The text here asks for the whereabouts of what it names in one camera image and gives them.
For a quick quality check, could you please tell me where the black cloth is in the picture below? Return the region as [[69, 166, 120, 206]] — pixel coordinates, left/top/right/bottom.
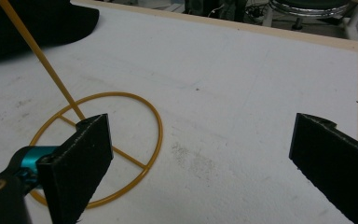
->
[[0, 0, 101, 63]]

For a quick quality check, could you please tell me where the chrome chair base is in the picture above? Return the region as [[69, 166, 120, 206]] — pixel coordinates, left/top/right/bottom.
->
[[268, 0, 353, 31]]

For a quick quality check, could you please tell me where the white stand leg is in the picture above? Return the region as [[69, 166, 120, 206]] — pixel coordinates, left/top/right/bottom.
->
[[344, 0, 358, 41]]

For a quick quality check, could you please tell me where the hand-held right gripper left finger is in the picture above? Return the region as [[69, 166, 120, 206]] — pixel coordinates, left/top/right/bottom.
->
[[35, 113, 114, 224]]

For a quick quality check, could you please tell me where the yellow metal ring stand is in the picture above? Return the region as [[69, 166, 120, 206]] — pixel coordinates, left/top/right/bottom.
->
[[0, 0, 164, 209]]

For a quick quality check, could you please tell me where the white table mat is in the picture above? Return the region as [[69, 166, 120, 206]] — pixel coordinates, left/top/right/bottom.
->
[[0, 3, 358, 224]]

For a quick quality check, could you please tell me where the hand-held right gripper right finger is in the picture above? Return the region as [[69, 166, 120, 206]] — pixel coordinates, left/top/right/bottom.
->
[[288, 112, 358, 224]]

